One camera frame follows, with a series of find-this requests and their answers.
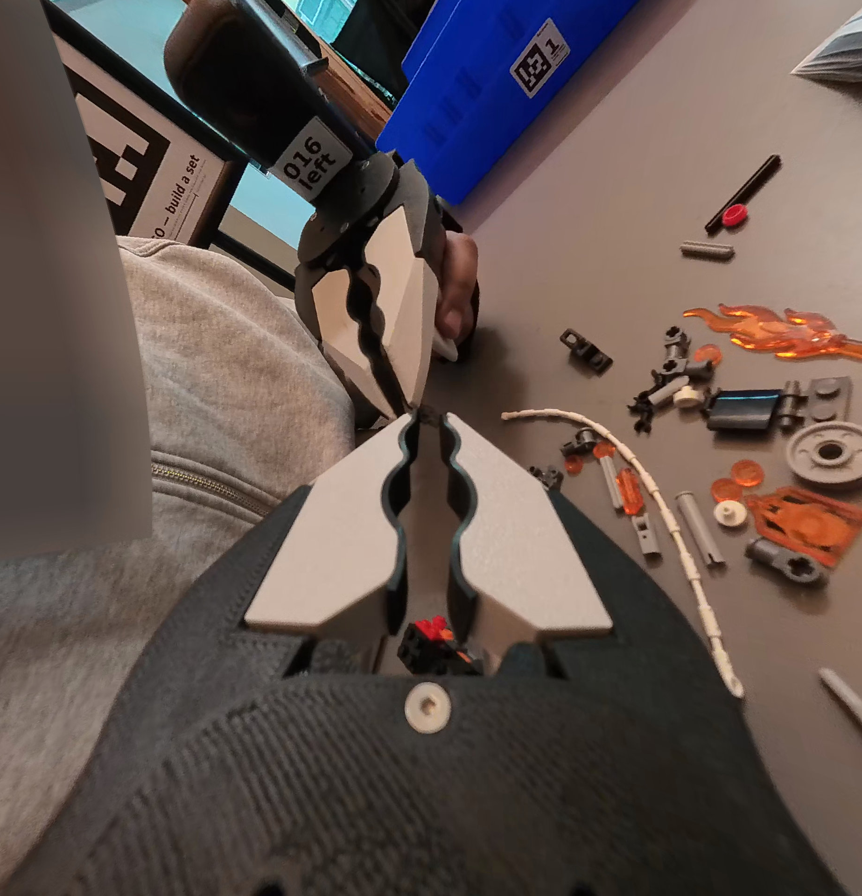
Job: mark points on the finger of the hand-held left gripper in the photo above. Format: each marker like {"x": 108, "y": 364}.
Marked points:
{"x": 333, "y": 308}
{"x": 406, "y": 301}

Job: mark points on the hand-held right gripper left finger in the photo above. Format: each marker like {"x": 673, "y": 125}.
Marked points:
{"x": 333, "y": 553}

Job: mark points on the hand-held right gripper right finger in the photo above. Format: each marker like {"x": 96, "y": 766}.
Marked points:
{"x": 529, "y": 560}

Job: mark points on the black red lego model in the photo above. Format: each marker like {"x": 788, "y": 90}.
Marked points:
{"x": 434, "y": 647}

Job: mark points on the grey long lego pin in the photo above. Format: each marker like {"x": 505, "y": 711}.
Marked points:
{"x": 700, "y": 526}

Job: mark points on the black lego clip plate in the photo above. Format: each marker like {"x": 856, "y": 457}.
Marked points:
{"x": 585, "y": 348}

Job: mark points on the cluster of small lego pieces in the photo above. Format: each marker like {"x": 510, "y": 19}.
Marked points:
{"x": 686, "y": 397}

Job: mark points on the dark grey lego connector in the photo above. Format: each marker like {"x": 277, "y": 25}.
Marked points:
{"x": 784, "y": 560}

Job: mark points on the dark blue lego panel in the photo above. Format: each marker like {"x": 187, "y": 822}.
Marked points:
{"x": 742, "y": 411}

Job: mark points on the orange flat lego web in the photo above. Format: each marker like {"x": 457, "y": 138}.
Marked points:
{"x": 809, "y": 525}

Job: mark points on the grey round lego dish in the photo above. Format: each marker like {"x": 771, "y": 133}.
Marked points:
{"x": 805, "y": 455}

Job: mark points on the grey lego axle pin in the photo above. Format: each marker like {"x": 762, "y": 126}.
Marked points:
{"x": 707, "y": 250}

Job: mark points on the grey lego hinge plate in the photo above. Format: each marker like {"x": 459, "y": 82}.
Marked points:
{"x": 826, "y": 399}

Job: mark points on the red round lego stud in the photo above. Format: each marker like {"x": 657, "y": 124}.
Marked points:
{"x": 734, "y": 215}

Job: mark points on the orange transparent lego flame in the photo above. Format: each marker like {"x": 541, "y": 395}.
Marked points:
{"x": 781, "y": 332}

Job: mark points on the grey lego blade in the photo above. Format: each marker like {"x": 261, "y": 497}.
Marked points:
{"x": 851, "y": 703}

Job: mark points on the black lego axle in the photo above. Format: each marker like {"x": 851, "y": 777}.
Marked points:
{"x": 746, "y": 190}

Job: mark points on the lego instruction booklet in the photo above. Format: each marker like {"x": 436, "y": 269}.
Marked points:
{"x": 851, "y": 49}

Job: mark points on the person's left hand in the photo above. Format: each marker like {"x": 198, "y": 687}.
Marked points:
{"x": 459, "y": 287}

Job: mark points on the framed sign with tag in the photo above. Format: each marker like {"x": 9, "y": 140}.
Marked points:
{"x": 179, "y": 189}

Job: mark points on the blue plastic bin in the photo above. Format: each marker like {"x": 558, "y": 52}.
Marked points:
{"x": 459, "y": 105}

